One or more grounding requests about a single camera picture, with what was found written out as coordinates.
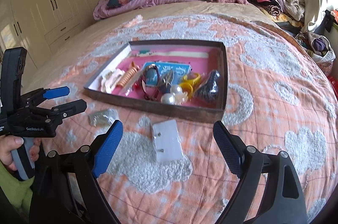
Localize small bag of metal charms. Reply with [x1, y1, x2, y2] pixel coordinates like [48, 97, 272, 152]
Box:
[88, 108, 119, 127]

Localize earring studs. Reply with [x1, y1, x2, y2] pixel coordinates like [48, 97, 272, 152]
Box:
[152, 119, 184, 163]

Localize dark beaded item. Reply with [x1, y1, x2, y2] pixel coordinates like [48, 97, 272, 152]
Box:
[194, 70, 221, 103]

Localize clear bag white card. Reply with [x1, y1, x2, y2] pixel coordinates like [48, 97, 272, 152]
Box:
[121, 73, 141, 96]

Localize pearl hair clip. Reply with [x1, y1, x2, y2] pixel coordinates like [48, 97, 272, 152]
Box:
[160, 85, 188, 105]

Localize dark red bracelet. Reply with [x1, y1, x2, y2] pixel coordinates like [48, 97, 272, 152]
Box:
[139, 64, 161, 102]

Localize orange spiral hair tie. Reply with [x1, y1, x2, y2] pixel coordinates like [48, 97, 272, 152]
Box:
[116, 61, 140, 89]

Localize green sleeve left forearm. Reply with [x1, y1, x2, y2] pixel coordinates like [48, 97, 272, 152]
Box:
[1, 163, 34, 223]

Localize person's left hand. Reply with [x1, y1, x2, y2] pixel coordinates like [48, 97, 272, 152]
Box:
[0, 135, 42, 171]

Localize white pink hair claw clip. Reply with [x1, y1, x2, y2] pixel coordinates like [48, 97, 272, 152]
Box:
[100, 69, 125, 94]

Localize orange white patterned quilt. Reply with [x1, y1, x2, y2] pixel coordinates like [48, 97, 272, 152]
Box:
[28, 15, 337, 223]

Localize shallow cardboard box tray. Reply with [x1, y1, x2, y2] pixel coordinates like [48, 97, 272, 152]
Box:
[84, 40, 228, 123]

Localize cream wardrobe cabinets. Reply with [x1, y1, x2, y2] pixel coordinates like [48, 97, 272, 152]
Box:
[1, 0, 98, 74]

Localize red plastic box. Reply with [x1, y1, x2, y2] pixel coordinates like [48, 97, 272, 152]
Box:
[327, 75, 338, 99]

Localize fabric basket of clothes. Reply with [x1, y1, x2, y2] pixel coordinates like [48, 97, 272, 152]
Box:
[295, 32, 336, 76]

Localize clothes on window sill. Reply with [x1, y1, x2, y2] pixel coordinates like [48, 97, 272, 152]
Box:
[324, 10, 337, 32]

